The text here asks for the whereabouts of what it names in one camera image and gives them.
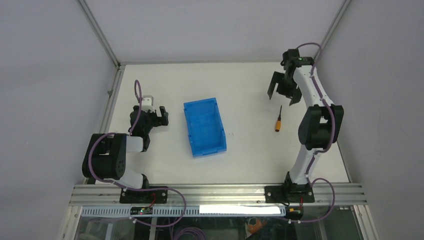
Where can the aluminium left frame post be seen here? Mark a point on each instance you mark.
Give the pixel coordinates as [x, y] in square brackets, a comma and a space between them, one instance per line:
[98, 32]

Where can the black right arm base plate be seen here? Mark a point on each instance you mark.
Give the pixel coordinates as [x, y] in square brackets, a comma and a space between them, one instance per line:
[288, 195]

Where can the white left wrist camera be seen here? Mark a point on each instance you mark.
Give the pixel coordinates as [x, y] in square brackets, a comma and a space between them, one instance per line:
[147, 104]

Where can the white slotted cable duct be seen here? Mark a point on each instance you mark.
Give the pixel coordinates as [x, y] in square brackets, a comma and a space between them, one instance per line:
[188, 211]

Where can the orange object below table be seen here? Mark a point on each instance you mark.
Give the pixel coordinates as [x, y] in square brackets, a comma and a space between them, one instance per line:
[254, 224]

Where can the aluminium frame post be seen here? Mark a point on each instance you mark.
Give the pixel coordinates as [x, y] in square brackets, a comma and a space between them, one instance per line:
[333, 26]
[98, 32]

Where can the aluminium right frame post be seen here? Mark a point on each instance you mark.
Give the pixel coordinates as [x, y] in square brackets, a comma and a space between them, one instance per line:
[333, 26]

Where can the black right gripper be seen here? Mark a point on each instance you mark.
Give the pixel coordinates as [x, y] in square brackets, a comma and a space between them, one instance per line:
[296, 92]

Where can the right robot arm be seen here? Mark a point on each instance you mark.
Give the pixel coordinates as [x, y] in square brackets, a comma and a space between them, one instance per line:
[321, 123]

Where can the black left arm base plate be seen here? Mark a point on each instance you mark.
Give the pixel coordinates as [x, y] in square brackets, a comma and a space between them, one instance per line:
[156, 195]

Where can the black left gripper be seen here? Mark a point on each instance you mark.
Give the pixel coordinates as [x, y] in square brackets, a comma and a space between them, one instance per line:
[159, 121]

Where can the orange handled black screwdriver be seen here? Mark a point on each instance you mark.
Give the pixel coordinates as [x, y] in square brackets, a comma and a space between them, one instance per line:
[279, 120]

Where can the aluminium front rail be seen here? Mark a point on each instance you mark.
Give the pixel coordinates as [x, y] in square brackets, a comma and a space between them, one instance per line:
[343, 194]

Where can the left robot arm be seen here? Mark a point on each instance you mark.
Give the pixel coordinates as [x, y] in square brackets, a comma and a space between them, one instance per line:
[105, 158]

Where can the blue plastic bin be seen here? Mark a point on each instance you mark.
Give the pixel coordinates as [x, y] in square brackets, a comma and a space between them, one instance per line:
[205, 130]

